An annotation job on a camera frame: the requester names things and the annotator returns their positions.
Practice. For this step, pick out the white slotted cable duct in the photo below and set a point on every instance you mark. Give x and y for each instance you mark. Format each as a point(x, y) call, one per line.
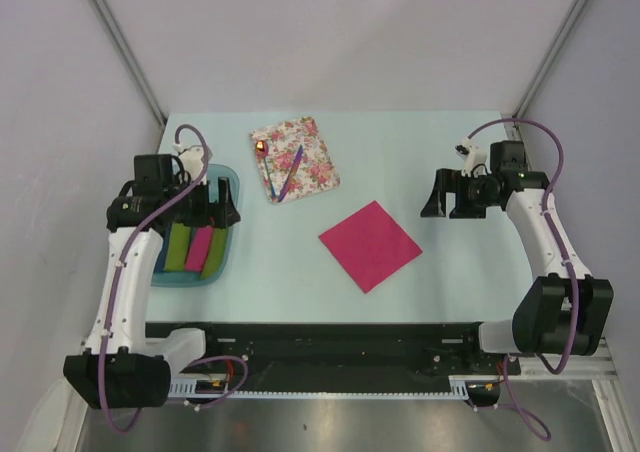
point(182, 389)

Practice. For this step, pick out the magenta paper napkin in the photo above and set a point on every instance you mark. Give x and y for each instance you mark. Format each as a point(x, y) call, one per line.
point(370, 246)

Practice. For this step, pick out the iridescent rainbow spoon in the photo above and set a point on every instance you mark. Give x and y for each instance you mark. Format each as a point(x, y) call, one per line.
point(262, 151)

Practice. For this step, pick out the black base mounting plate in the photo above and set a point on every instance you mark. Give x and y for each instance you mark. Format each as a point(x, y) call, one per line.
point(351, 358)

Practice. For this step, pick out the aluminium frame rail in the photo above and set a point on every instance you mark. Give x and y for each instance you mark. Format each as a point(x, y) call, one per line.
point(599, 366)

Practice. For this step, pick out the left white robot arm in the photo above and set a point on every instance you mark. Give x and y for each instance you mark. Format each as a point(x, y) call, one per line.
point(169, 226)

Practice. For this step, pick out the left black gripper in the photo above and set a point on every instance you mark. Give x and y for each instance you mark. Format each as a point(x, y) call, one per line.
point(213, 214)

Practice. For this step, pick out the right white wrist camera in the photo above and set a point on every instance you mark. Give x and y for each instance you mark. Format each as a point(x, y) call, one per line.
point(472, 155)

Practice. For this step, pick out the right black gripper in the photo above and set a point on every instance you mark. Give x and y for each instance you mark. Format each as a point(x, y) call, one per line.
point(436, 204)

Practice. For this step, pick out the olive green napkin bundle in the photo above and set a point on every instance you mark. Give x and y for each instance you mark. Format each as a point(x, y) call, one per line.
point(215, 254)

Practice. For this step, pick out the green rolled napkin bundle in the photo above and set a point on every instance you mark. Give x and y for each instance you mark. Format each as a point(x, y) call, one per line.
point(177, 248)

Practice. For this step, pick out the floral rectangular tray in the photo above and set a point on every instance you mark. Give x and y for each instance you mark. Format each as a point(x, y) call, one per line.
point(293, 160)

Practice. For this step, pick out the teal translucent plastic bin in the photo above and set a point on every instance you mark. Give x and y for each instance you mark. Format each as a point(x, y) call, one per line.
point(187, 279)

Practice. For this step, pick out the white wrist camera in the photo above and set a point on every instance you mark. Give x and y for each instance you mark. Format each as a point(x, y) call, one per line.
point(194, 159)
point(472, 155)

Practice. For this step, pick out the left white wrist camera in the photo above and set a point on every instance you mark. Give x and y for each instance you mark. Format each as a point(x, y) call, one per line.
point(194, 159)

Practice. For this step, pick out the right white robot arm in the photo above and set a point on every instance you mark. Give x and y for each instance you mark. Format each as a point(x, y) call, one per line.
point(566, 307)

